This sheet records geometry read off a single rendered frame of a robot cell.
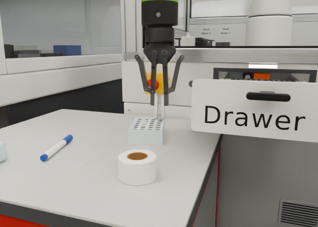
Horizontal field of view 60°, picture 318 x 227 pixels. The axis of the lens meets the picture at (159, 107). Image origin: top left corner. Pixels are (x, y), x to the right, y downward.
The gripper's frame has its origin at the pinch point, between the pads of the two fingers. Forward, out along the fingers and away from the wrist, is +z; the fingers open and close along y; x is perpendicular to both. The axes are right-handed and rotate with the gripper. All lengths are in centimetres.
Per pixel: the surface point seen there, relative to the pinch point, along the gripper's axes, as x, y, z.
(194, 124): 16.0, -8.5, 0.5
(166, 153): 14.6, -2.6, 7.9
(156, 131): 9.2, 0.0, 4.5
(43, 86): -31, 48, 0
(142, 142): 9.2, 3.5, 7.3
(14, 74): -19, 51, -6
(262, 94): 22.7, -20.0, -7.1
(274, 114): 19.8, -23.5, -2.8
